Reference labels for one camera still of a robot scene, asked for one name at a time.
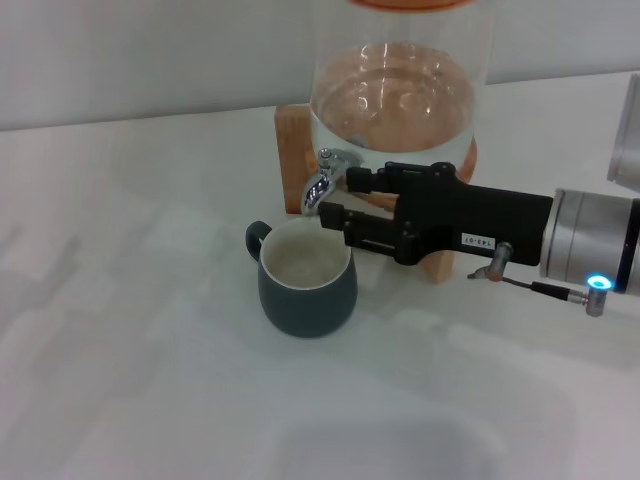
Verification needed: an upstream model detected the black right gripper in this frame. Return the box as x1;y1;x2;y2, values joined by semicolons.
318;160;554;267

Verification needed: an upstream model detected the dark grey ceramic mug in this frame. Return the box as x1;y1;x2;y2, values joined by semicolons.
244;217;359;339

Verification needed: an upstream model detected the chrome metal faucet tap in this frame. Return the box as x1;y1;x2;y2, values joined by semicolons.
301;147;364;216

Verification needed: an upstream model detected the wooden dispenser stand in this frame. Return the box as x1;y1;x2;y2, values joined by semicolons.
274;104;479;285

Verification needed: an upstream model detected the clear glass water dispenser jar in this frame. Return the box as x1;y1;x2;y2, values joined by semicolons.
308;0;496;166

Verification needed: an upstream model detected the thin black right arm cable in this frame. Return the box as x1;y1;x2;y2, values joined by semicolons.
467;242;614;316

